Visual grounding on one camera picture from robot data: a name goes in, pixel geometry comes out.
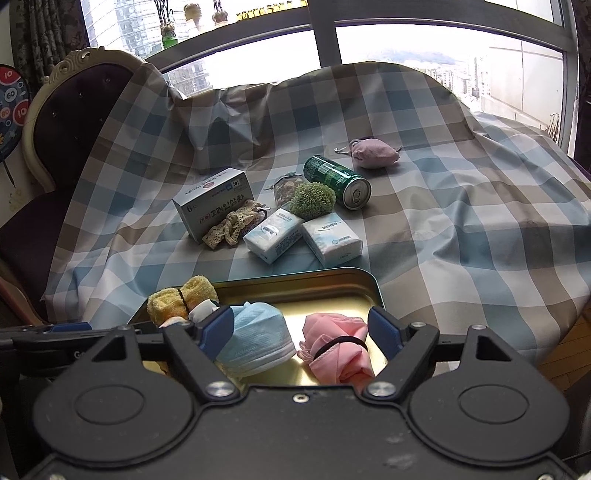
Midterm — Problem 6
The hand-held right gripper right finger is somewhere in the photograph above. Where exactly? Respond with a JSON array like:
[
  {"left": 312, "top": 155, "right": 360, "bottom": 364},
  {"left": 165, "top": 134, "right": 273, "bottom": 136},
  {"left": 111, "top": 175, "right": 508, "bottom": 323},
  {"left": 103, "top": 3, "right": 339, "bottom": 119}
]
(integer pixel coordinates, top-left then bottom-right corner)
[{"left": 362, "top": 307, "right": 506, "bottom": 398}]

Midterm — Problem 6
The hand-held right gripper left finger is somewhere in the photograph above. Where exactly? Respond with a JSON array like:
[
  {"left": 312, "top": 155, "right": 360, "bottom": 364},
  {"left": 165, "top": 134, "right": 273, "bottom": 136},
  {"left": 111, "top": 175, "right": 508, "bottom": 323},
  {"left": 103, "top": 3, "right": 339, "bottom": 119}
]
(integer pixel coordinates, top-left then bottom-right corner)
[{"left": 91, "top": 307, "right": 238, "bottom": 400}]

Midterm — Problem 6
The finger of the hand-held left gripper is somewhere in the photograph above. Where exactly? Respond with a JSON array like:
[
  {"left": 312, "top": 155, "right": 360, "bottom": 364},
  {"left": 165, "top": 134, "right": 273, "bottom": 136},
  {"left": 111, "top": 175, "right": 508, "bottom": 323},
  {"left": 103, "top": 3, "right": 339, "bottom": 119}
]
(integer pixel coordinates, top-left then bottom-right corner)
[{"left": 0, "top": 322, "right": 93, "bottom": 352}]

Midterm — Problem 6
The blue face mask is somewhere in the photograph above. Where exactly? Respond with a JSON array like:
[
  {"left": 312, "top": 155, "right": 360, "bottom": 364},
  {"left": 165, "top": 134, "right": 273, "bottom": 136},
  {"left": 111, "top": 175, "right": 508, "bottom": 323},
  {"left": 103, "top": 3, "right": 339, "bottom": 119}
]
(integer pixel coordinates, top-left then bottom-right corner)
[{"left": 215, "top": 301, "right": 297, "bottom": 377}]

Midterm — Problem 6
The pink face mask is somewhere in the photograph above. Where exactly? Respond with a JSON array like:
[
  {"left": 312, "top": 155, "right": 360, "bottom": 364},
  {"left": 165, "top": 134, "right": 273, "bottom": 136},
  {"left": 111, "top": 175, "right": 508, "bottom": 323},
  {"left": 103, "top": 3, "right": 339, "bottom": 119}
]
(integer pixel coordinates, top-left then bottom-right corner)
[{"left": 298, "top": 313, "right": 374, "bottom": 385}]

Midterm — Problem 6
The yellow towel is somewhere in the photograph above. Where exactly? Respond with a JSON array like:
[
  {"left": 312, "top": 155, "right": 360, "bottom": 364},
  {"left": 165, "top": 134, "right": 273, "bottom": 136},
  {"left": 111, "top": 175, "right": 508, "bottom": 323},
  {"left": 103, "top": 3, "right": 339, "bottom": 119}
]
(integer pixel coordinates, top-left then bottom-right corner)
[{"left": 147, "top": 275, "right": 219, "bottom": 324}]

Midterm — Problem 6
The gold metal tin tray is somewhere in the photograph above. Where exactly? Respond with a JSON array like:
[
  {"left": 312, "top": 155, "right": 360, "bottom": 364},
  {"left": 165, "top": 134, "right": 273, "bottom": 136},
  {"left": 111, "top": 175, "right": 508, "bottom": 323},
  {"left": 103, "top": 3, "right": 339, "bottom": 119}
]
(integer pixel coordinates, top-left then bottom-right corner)
[{"left": 127, "top": 268, "right": 386, "bottom": 388}]

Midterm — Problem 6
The beige lace scrunchie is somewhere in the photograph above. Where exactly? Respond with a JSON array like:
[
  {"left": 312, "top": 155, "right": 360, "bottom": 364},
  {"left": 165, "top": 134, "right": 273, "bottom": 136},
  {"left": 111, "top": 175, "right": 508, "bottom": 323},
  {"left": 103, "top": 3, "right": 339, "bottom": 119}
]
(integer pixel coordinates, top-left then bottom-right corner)
[{"left": 202, "top": 200, "right": 269, "bottom": 250}]

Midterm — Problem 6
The white tissue pack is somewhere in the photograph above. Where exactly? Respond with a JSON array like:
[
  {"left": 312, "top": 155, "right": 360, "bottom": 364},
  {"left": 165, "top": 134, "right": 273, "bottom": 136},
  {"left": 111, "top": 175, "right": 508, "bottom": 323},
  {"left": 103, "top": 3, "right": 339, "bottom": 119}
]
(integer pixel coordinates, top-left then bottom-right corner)
[
  {"left": 242, "top": 208, "right": 305, "bottom": 265},
  {"left": 301, "top": 216, "right": 364, "bottom": 268}
]

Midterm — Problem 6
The green round scrubber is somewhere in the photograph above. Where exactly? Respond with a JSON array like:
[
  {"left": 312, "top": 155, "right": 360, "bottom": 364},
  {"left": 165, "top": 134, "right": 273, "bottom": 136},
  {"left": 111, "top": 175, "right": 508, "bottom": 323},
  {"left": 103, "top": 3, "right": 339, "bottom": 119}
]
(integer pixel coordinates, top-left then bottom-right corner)
[{"left": 289, "top": 181, "right": 336, "bottom": 221}]

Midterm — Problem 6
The pink drawstring pouch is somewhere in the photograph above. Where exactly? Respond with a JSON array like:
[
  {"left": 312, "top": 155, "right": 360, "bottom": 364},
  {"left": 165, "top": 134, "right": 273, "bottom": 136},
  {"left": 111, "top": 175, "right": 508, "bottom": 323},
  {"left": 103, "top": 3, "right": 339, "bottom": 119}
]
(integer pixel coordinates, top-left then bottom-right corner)
[{"left": 336, "top": 137, "right": 402, "bottom": 169}]

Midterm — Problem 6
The blue beige checked tablecloth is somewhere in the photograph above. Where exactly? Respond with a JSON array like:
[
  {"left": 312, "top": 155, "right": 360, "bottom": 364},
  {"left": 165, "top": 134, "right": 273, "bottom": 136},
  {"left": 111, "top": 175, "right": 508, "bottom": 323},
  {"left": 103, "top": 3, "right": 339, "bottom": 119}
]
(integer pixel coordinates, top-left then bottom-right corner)
[{"left": 41, "top": 60, "right": 591, "bottom": 370}]

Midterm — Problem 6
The grey white cardboard box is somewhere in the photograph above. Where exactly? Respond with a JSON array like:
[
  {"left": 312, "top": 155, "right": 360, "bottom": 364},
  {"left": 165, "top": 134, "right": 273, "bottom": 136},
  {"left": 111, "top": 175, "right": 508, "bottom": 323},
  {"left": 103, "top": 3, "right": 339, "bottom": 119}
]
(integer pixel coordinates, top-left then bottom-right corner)
[{"left": 172, "top": 167, "right": 257, "bottom": 244}]

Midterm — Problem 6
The green drink can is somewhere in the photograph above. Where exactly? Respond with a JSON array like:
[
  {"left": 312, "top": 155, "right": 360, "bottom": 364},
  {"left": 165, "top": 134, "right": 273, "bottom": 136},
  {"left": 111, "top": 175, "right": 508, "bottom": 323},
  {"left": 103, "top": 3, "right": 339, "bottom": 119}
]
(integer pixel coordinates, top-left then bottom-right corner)
[{"left": 303, "top": 155, "right": 372, "bottom": 212}]

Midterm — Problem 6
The mesh sachet pouch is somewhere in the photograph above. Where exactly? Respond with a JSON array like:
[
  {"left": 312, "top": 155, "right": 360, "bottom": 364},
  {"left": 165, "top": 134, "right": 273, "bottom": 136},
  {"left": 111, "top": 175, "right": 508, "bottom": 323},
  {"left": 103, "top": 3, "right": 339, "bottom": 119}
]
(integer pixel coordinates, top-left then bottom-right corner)
[{"left": 265, "top": 173, "right": 305, "bottom": 208}]

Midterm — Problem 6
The dark purple upholstered chair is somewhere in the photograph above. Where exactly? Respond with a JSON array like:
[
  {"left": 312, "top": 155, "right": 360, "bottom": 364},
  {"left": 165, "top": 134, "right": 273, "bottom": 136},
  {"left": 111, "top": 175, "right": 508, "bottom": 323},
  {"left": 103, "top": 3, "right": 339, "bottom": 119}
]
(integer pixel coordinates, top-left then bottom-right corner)
[{"left": 0, "top": 48, "right": 153, "bottom": 324}]

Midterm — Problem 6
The round dartboard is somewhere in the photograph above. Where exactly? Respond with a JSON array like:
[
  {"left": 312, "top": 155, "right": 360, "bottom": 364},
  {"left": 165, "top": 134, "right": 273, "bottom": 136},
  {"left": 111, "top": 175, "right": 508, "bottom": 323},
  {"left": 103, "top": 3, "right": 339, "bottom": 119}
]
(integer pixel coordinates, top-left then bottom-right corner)
[{"left": 0, "top": 64, "right": 31, "bottom": 162}]

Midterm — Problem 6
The patterned dark curtain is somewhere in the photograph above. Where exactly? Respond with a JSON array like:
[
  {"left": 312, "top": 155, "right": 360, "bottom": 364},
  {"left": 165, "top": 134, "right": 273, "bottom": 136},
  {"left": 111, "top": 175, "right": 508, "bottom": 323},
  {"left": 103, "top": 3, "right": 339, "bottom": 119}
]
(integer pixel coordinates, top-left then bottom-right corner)
[{"left": 9, "top": 0, "right": 90, "bottom": 93}]

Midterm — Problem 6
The green glass vase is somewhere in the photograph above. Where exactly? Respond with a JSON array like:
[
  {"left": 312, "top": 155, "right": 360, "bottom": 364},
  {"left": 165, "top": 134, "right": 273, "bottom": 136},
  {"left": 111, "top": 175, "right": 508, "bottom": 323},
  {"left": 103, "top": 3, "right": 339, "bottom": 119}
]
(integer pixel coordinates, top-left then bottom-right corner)
[{"left": 157, "top": 0, "right": 179, "bottom": 49}]

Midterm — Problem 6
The row of small bottles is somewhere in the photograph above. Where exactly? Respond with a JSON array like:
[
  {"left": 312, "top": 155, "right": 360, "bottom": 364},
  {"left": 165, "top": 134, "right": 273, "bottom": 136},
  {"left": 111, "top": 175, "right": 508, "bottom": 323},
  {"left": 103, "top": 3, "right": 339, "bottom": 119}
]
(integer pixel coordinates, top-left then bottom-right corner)
[{"left": 235, "top": 0, "right": 309, "bottom": 22}]

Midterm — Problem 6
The dark window frame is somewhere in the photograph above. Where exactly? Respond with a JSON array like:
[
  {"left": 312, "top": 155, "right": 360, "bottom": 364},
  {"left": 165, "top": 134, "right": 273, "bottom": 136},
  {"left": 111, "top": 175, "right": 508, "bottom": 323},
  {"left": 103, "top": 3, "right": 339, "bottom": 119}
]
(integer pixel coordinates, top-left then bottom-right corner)
[{"left": 81, "top": 0, "right": 578, "bottom": 153}]

